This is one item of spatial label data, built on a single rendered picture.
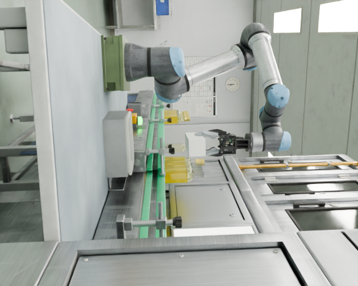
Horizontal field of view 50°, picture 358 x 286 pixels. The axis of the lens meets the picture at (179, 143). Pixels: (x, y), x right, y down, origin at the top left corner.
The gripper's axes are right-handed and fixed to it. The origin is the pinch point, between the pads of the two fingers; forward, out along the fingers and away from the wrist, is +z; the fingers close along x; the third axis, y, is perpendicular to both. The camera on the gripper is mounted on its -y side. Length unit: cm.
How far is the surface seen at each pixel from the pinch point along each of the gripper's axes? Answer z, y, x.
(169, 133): 6, -625, 65
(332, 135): -163, -248, 31
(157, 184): 16.1, -4.1, 16.7
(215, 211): -8.2, -14.1, 32.3
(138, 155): 23.7, -11.6, 5.8
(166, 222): 13, 52, 13
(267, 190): -40, -45, 32
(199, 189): -3.5, -38.3, 28.7
